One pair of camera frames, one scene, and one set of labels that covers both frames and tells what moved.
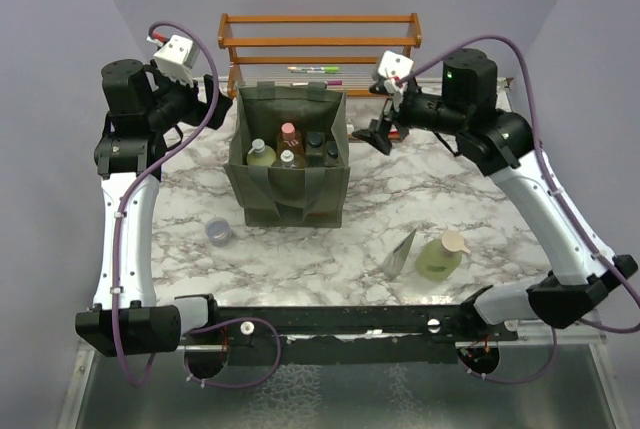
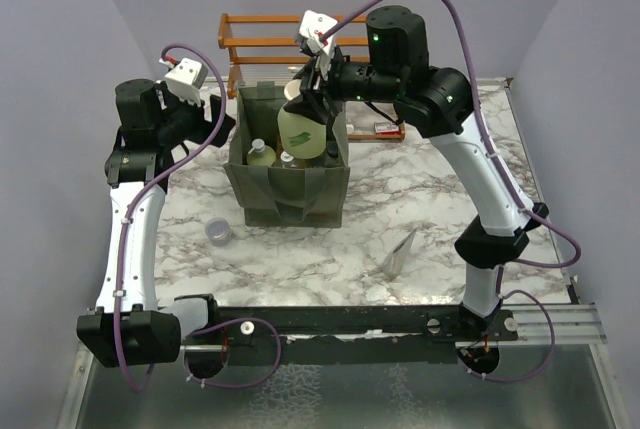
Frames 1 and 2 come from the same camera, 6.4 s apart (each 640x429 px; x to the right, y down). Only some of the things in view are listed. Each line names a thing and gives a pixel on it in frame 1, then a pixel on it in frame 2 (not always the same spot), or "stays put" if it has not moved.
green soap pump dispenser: x=440 y=258 -> x=300 y=136
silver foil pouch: x=394 y=262 stays put
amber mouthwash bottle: x=290 y=158 stays put
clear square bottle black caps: x=331 y=154 stays put
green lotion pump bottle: x=260 y=154 stays put
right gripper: x=376 y=135 -> x=309 y=99
